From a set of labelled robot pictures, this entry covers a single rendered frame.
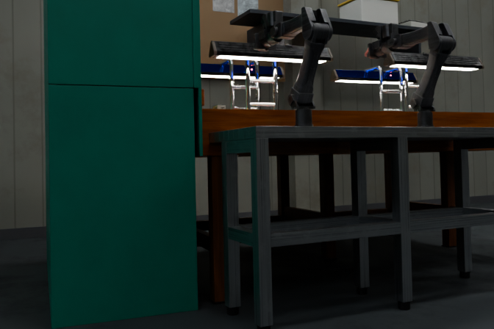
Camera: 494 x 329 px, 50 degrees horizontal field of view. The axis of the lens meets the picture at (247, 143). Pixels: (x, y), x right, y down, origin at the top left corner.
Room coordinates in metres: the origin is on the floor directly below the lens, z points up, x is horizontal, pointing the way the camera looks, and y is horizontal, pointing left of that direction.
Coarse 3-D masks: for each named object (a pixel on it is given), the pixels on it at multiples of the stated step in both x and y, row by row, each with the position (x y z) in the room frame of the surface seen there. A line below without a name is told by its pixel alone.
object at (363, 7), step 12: (348, 0) 4.90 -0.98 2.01; (360, 0) 4.76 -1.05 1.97; (372, 0) 4.80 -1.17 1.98; (384, 0) 4.86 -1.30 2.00; (396, 0) 4.90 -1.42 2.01; (348, 12) 4.92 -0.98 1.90; (360, 12) 4.76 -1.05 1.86; (372, 12) 4.79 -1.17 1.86; (384, 12) 4.85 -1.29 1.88; (396, 12) 4.91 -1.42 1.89
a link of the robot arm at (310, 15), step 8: (304, 8) 1.90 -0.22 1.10; (296, 16) 2.00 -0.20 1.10; (304, 16) 1.90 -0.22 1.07; (312, 16) 1.89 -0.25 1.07; (328, 16) 1.92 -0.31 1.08; (280, 24) 2.09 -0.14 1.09; (288, 24) 2.05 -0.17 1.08; (296, 24) 2.00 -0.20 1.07; (304, 24) 1.90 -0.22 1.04; (312, 24) 1.87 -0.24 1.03; (328, 24) 1.91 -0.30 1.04; (280, 32) 2.09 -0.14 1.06; (288, 32) 2.06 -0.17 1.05; (296, 32) 2.05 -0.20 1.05; (304, 32) 1.90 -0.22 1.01; (312, 32) 1.87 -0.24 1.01; (328, 40) 1.92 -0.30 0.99
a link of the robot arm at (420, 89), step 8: (448, 40) 2.14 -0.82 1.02; (440, 48) 2.13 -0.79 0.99; (448, 48) 2.15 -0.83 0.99; (432, 56) 2.17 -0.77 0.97; (440, 56) 2.16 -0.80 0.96; (432, 64) 2.18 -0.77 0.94; (440, 64) 2.18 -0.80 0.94; (424, 72) 2.23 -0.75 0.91; (432, 72) 2.19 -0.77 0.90; (424, 80) 2.23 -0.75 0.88; (432, 80) 2.20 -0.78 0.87; (424, 88) 2.23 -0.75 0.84; (432, 88) 2.23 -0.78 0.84; (416, 96) 2.26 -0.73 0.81; (424, 96) 2.23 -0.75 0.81; (432, 96) 2.25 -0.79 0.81; (424, 104) 2.25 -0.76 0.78
